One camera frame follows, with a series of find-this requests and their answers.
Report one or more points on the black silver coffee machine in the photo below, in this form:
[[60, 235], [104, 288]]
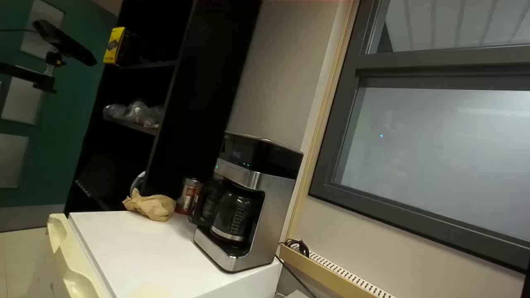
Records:
[[262, 166]]

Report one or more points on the glass coffee carafe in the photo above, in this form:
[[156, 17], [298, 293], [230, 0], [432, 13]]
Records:
[[227, 209]]

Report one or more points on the brown coffee can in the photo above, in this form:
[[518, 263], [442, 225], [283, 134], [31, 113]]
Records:
[[189, 195]]

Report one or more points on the black shelving unit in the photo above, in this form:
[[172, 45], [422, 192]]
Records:
[[187, 58]]

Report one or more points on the baseboard radiator heater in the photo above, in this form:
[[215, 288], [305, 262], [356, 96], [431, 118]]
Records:
[[329, 275]]

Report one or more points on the clear plastic bags on shelf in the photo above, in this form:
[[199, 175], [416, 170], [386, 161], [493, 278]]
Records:
[[136, 113]]

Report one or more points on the dark framed window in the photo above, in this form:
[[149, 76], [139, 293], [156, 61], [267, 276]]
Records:
[[429, 127]]

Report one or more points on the yellow box on shelf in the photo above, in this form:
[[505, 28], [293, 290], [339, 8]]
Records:
[[113, 45]]

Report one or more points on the white mini fridge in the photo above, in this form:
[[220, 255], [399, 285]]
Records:
[[126, 255]]

